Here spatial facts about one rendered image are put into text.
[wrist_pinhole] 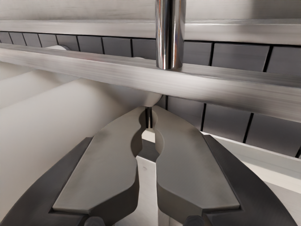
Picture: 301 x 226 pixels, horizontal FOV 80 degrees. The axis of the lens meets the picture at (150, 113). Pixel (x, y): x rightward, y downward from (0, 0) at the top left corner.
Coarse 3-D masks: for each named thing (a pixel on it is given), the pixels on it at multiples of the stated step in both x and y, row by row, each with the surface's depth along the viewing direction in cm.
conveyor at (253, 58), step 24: (72, 48) 22; (96, 48) 20; (120, 48) 18; (144, 48) 17; (192, 48) 15; (216, 48) 14; (240, 48) 13; (264, 48) 12; (288, 48) 12; (288, 72) 12; (168, 96) 18; (192, 120) 18; (216, 120) 16; (240, 120) 15; (264, 120) 14; (288, 120) 14; (264, 144) 15; (288, 144) 14
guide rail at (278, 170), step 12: (144, 132) 17; (228, 144) 15; (240, 144) 15; (240, 156) 13; (252, 156) 13; (264, 156) 13; (276, 156) 13; (252, 168) 13; (264, 168) 12; (276, 168) 12; (288, 168) 12; (300, 168) 12; (264, 180) 13; (276, 180) 12; (288, 180) 12; (300, 180) 12; (300, 192) 12
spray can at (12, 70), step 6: (54, 48) 21; (60, 48) 22; (66, 48) 22; (0, 66) 16; (6, 66) 17; (12, 66) 17; (18, 66) 17; (24, 66) 18; (0, 72) 16; (6, 72) 17; (12, 72) 17; (18, 72) 17; (24, 72) 18; (0, 78) 16
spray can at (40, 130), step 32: (32, 96) 10; (64, 96) 10; (96, 96) 11; (128, 96) 13; (160, 96) 18; (0, 128) 8; (32, 128) 8; (64, 128) 9; (96, 128) 11; (0, 160) 7; (32, 160) 8; (0, 192) 7
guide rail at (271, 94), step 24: (0, 48) 14; (24, 48) 13; (48, 48) 13; (72, 72) 11; (96, 72) 10; (120, 72) 9; (144, 72) 8; (168, 72) 8; (192, 72) 7; (216, 72) 7; (240, 72) 7; (264, 72) 7; (192, 96) 8; (216, 96) 7; (240, 96) 7; (264, 96) 6; (288, 96) 6
